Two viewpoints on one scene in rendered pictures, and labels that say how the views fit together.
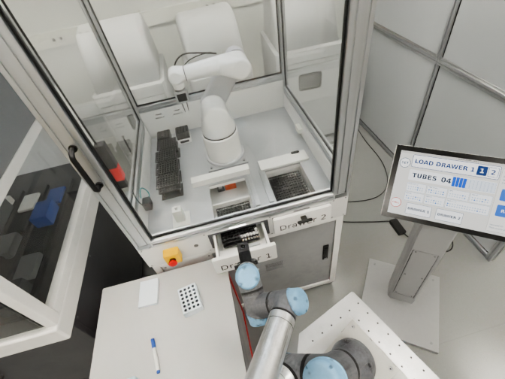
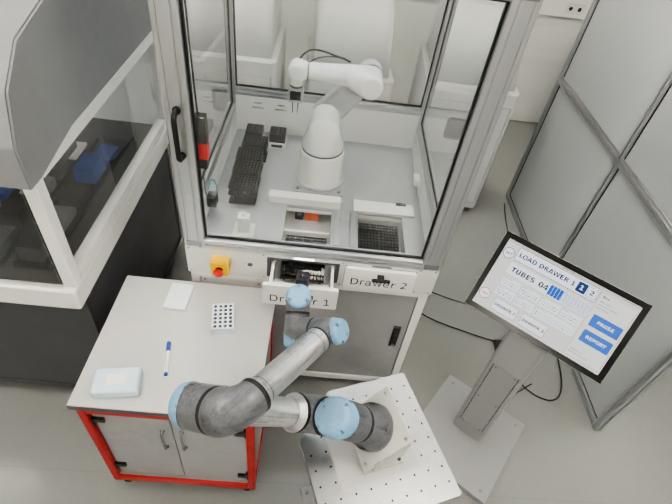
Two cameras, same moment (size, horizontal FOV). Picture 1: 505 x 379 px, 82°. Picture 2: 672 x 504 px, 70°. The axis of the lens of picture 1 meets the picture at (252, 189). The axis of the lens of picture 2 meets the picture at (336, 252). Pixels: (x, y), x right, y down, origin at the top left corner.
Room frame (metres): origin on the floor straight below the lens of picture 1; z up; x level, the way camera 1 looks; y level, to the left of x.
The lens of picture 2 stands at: (-0.48, -0.03, 2.30)
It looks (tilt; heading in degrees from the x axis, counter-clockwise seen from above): 44 degrees down; 1
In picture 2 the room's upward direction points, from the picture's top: 9 degrees clockwise
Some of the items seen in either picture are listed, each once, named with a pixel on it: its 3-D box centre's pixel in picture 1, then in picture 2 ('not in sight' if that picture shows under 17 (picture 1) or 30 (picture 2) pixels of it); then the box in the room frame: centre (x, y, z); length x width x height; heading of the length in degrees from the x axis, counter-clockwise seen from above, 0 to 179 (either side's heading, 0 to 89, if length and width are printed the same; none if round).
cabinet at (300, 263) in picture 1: (244, 219); (313, 267); (1.33, 0.09, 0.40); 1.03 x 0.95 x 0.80; 95
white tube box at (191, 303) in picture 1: (190, 299); (223, 318); (0.62, 0.37, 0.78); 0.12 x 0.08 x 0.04; 15
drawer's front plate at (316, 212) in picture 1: (302, 219); (379, 279); (0.87, -0.21, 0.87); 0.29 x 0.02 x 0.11; 95
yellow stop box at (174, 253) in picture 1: (172, 256); (220, 266); (0.80, 0.43, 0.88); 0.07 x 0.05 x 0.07; 95
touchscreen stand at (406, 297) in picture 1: (420, 262); (498, 383); (0.71, -0.81, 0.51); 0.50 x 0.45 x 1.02; 149
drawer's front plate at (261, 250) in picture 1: (245, 258); (299, 295); (0.71, 0.09, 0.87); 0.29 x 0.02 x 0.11; 95
